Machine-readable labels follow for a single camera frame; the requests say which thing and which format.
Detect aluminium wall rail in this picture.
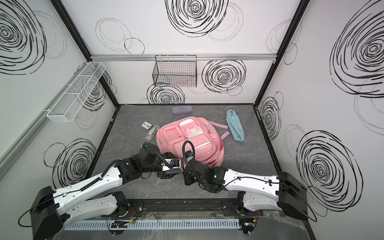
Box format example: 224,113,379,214
1,62,89,180
91,53,277,62

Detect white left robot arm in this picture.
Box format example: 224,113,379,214
29,144,180,240

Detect teal pencil pouch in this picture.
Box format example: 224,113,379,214
226,110,246,142

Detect clear plastic eraser case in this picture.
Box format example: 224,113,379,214
145,125,160,142

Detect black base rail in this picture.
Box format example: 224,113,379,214
61,196,304,218

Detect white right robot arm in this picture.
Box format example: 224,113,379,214
181,159,309,221

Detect black aluminium frame post left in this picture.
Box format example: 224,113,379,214
50,0,120,109

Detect flat clear lead refill box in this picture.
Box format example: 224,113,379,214
141,122,153,131

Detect grey slotted cable duct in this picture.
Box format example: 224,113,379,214
65,219,241,231

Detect aluminium wall rail back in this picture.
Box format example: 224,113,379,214
91,53,277,62

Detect black frame post right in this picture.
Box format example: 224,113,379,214
255,0,310,107

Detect black wire basket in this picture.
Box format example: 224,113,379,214
152,60,198,88

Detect purple fabric glasses case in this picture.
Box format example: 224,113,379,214
172,106,193,115

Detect white mesh wall shelf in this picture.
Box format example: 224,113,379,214
47,62,107,123

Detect aluminium wall rail left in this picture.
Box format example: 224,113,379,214
1,62,89,180

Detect pink student backpack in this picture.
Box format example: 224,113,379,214
156,117,230,168

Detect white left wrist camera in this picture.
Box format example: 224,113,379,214
162,159,181,172

